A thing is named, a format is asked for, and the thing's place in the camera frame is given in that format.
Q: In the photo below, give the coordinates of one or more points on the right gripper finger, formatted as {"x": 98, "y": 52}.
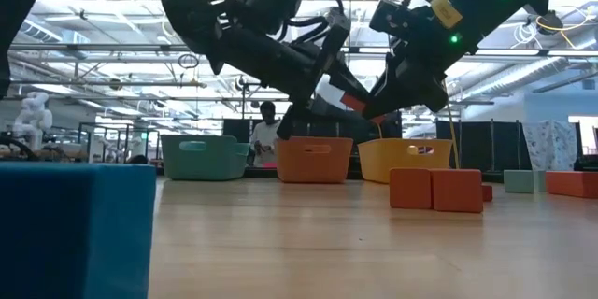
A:
{"x": 416, "y": 91}
{"x": 384, "y": 79}

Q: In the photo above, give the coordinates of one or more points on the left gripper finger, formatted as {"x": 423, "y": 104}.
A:
{"x": 348, "y": 81}
{"x": 327, "y": 111}

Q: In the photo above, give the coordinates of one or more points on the red block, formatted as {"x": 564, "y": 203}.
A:
{"x": 487, "y": 193}
{"x": 352, "y": 102}

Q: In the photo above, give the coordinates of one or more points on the orange-red block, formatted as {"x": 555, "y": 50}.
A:
{"x": 572, "y": 183}
{"x": 410, "y": 188}

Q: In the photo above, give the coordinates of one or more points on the red-orange cube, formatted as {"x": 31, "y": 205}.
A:
{"x": 457, "y": 190}

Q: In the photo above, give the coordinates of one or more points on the teal plastic bin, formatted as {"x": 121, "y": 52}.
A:
{"x": 205, "y": 163}

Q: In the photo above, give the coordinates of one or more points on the cyan cube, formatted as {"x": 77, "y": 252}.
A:
{"x": 521, "y": 181}

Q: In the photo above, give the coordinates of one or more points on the blue block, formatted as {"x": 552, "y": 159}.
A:
{"x": 70, "y": 233}

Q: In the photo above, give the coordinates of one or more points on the yellow tag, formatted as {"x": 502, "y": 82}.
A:
{"x": 446, "y": 10}

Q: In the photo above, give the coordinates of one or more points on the orange plastic bin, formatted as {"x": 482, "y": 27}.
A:
{"x": 313, "y": 166}

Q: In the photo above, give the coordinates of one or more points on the person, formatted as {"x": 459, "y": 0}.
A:
{"x": 266, "y": 138}

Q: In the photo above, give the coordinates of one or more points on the yellow plastic bin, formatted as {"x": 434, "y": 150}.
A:
{"x": 397, "y": 161}

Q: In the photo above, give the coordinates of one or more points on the black partition panels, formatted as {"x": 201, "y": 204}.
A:
{"x": 481, "y": 147}
{"x": 236, "y": 130}

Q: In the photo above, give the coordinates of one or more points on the white patterned cloth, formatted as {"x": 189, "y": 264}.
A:
{"x": 551, "y": 147}

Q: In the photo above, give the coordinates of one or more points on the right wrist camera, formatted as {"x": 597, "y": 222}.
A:
{"x": 390, "y": 15}

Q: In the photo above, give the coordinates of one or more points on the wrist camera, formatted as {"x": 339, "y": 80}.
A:
{"x": 390, "y": 15}
{"x": 337, "y": 18}

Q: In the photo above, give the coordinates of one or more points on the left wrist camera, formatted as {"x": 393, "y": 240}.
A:
{"x": 337, "y": 18}

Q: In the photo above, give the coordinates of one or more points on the black aluminium table frame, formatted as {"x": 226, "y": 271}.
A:
{"x": 261, "y": 174}

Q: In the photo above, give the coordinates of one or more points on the silver ventilation duct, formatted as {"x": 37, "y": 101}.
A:
{"x": 514, "y": 76}

